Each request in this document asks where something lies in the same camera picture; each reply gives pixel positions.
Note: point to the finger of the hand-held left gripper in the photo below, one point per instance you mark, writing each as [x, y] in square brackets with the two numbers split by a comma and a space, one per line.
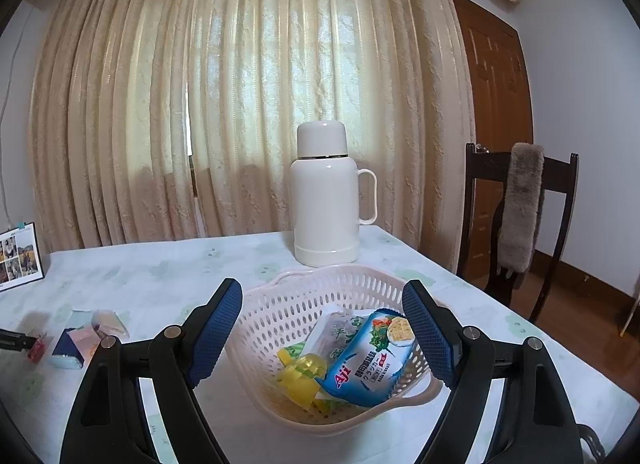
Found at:
[15, 340]

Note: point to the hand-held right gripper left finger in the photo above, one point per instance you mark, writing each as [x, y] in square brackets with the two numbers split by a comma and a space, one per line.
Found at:
[215, 329]

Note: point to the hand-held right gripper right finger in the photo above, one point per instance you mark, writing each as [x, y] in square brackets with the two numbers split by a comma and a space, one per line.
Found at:
[425, 334]

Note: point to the red candy wrapper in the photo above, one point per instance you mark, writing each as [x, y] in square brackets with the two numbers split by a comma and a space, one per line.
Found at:
[40, 349]

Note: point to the blue and white cracker packet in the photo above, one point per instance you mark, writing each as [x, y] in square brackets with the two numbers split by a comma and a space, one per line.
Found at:
[370, 369]

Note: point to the pink plastic basket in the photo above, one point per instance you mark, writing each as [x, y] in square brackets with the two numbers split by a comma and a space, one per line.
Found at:
[280, 304]

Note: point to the green snack bag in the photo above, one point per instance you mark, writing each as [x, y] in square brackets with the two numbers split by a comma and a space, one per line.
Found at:
[296, 349]

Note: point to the large white snack packet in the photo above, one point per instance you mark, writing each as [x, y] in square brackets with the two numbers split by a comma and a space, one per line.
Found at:
[330, 334]

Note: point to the peach snack packet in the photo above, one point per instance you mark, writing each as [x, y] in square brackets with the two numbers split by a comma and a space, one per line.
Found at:
[112, 321]

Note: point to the yellow jelly cup pack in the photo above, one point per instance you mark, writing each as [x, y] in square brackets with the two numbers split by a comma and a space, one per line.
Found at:
[305, 374]

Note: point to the blue and white small box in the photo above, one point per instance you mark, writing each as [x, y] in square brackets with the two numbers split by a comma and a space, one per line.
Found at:
[65, 344]

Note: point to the pale teal snack packet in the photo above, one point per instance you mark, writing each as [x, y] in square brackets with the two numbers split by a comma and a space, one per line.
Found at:
[80, 318]

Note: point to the white green printed tablecloth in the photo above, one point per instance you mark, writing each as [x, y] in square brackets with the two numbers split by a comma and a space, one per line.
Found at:
[175, 269]

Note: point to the photo desk calendar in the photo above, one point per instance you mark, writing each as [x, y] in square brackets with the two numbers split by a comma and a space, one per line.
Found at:
[17, 259]

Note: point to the teal binder clip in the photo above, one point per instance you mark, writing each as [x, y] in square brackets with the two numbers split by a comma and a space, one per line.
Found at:
[21, 224]

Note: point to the grey fuzzy chair cover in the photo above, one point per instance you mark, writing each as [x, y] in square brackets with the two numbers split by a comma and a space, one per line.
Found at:
[522, 204]

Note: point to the cream thermos jug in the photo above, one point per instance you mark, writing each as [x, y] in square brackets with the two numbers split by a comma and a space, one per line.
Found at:
[325, 204]

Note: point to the dark wooden chair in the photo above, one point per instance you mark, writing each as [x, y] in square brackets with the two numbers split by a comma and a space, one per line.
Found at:
[480, 169]

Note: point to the beige patterned curtain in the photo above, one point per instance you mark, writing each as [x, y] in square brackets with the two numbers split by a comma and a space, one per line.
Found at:
[200, 94]

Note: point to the brown wooden door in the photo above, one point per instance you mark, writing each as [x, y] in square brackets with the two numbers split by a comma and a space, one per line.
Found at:
[495, 84]

